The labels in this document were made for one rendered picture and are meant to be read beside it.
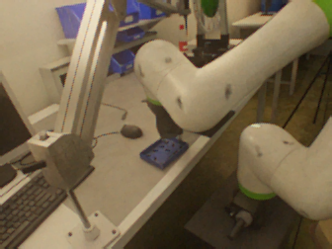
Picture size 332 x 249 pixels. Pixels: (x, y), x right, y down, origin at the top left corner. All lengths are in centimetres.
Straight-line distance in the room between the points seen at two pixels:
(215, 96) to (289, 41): 19
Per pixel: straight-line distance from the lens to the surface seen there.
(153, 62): 46
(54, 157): 41
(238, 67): 43
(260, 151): 58
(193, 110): 39
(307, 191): 52
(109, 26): 54
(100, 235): 59
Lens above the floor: 138
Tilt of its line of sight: 31 degrees down
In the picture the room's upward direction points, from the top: 8 degrees counter-clockwise
